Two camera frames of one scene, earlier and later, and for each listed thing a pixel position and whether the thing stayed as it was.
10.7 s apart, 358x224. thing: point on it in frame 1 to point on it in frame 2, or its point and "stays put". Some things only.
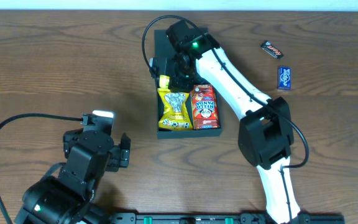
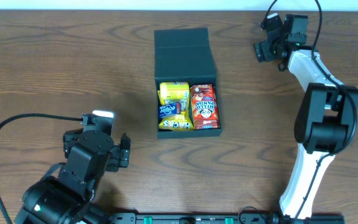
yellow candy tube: [163, 81] to [174, 90]
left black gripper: [122, 154] stays put
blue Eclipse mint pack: [284, 78] to [168, 109]
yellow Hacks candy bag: [175, 115] stays put
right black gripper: [165, 71] to [262, 51]
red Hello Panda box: [204, 107] stays put
